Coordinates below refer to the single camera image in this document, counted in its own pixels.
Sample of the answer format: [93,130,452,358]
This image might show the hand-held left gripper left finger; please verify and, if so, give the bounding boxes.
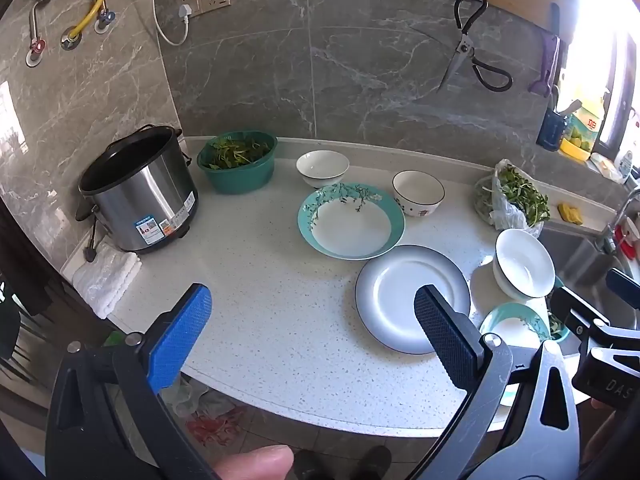
[45,283,221,480]

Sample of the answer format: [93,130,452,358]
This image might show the red plastic bag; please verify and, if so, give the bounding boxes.
[187,405,248,448]

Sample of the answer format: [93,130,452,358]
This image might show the person's right hand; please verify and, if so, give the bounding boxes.
[582,396,623,471]

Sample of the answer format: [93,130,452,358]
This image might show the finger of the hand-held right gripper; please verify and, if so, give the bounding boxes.
[605,268,640,306]
[550,286,608,341]

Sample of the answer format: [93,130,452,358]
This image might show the chrome faucet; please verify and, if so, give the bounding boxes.
[600,187,640,253]

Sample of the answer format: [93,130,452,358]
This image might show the purple peeler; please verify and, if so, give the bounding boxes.
[529,35,562,96]

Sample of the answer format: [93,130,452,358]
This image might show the small teal floral plate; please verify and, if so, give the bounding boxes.
[479,302,552,348]

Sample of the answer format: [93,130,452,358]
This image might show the stainless steel sink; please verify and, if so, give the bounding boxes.
[540,225,631,351]

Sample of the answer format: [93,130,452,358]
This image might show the leafy greens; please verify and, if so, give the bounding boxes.
[207,135,273,170]

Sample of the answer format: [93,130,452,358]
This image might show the stainless steel rice cooker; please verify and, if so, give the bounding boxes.
[76,125,200,253]

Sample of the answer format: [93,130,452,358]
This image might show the white deep bowl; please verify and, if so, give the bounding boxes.
[492,228,556,301]

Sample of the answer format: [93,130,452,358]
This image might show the red-capped wall valve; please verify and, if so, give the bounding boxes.
[25,37,47,67]

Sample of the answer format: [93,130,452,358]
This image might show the dark shoe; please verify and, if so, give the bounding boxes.
[292,447,326,480]
[357,445,393,480]

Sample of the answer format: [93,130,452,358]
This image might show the plastic bag of greens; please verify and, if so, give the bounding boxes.
[474,159,552,238]

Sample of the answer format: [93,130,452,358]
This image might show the red holder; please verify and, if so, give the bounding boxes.
[615,225,640,261]

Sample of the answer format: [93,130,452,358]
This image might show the white folded towel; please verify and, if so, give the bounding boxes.
[72,242,142,320]

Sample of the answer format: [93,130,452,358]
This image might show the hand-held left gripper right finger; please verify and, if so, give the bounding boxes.
[414,285,583,480]

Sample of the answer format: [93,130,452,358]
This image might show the person's left hand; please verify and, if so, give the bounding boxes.
[212,445,296,480]

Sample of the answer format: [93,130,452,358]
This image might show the white packet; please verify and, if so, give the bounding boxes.
[590,152,621,181]

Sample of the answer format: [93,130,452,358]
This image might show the green plastic strainer basket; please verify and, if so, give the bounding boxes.
[196,131,278,195]

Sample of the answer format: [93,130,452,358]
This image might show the teal strainer with greens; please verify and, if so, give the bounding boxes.
[545,305,571,343]

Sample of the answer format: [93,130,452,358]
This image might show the black-rimmed printed bowl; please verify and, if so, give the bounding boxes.
[392,170,445,218]

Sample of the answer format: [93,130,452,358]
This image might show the white plug and cable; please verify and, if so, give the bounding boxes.
[140,0,193,47]

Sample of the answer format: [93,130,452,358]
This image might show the yellow gas hose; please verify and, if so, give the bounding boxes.
[60,0,108,51]

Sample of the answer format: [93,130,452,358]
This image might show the white labelled bottle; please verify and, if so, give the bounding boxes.
[615,150,640,183]

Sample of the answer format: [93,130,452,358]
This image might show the white plate with dark rim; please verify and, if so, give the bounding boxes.
[355,245,472,356]

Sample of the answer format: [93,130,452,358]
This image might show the dark blue utensil holder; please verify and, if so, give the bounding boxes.
[536,87,568,152]

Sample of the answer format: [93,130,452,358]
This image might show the small plain white bowl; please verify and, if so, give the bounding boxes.
[296,150,350,190]

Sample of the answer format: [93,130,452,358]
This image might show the yellow sponge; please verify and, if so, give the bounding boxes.
[557,202,585,226]

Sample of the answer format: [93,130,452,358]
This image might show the large teal floral plate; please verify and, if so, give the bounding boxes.
[298,183,405,261]

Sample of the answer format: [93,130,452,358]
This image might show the yellow dish soap bottle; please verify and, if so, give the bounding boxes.
[559,100,606,162]

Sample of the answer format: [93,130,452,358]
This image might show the black power cord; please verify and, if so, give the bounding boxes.
[75,200,108,263]

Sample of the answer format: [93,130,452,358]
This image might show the black-handled kitchen scissors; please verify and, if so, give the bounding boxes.
[437,0,514,93]

